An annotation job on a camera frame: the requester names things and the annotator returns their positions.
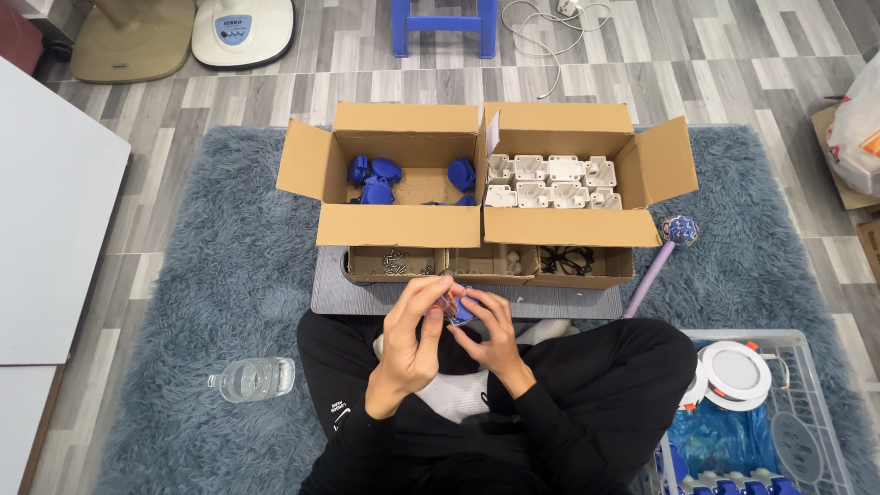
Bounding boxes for person's right hand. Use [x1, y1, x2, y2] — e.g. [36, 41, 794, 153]
[447, 289, 537, 400]

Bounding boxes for person's left hand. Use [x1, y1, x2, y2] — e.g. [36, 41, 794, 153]
[364, 275, 456, 420]

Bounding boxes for blue socket cover part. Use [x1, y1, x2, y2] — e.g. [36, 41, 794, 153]
[440, 285, 480, 326]

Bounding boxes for person's white sock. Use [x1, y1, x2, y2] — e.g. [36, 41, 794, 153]
[514, 318, 573, 346]
[373, 333, 492, 424]

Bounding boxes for small cardboard tray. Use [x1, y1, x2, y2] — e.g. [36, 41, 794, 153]
[535, 245, 635, 290]
[445, 243, 540, 287]
[346, 245, 449, 284]

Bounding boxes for grey wooden lap board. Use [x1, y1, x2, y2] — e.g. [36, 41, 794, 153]
[311, 244, 624, 321]

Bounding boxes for pile of metal screws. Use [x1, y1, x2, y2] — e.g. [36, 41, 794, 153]
[374, 249, 435, 276]

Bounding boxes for person's black trousers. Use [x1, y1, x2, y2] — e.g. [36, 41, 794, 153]
[297, 309, 699, 495]

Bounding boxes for pile of black rubber gaskets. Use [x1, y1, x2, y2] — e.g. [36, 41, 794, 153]
[539, 245, 596, 276]

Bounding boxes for clear plastic water bottle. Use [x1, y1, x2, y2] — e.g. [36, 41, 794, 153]
[208, 356, 297, 404]

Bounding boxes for group of white socket housings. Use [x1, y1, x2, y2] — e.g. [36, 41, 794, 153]
[484, 153, 624, 210]

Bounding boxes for purple stick with patterned ball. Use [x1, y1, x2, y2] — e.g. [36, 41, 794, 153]
[622, 214, 701, 320]

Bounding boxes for grey shaggy rug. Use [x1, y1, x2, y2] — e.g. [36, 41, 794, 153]
[93, 124, 880, 495]

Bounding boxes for white round ceiling light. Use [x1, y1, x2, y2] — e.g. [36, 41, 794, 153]
[698, 340, 774, 413]
[679, 357, 710, 412]

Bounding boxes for cardboard box with blue parts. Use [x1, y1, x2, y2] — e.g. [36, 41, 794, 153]
[275, 102, 485, 248]

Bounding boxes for cardboard box with white parts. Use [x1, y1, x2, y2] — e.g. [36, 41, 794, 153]
[481, 102, 699, 248]

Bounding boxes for blue plastic bag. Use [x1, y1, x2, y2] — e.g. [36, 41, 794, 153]
[665, 399, 782, 477]

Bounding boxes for row of assembled blue sockets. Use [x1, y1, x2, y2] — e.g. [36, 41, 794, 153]
[656, 443, 804, 495]

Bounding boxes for clear plastic crate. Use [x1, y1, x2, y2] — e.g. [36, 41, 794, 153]
[643, 329, 858, 495]

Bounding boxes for blue plastic stool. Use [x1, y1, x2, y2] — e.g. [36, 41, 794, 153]
[390, 0, 499, 60]

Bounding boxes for white fan base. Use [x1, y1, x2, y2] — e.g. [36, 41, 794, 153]
[190, 0, 297, 72]

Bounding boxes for white table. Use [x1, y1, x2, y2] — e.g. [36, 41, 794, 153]
[0, 55, 132, 495]

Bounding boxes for brown cardboard carton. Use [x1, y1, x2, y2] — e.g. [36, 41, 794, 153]
[855, 219, 880, 284]

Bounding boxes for beige fan base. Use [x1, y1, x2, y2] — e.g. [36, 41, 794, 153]
[70, 0, 198, 85]

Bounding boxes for white plastic bag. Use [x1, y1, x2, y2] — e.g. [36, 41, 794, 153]
[825, 51, 880, 201]

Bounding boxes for dark red furniture piece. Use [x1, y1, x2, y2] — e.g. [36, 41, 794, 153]
[0, 0, 46, 77]

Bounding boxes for white charger cable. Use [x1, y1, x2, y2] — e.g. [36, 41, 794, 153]
[500, 0, 614, 101]

